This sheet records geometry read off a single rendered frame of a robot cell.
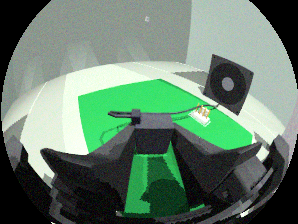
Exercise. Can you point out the green circuit board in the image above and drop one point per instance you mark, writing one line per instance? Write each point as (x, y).
(155, 184)

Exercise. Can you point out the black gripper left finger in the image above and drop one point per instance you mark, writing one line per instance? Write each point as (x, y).
(107, 168)

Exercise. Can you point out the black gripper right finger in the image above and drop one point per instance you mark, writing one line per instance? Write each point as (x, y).
(203, 165)

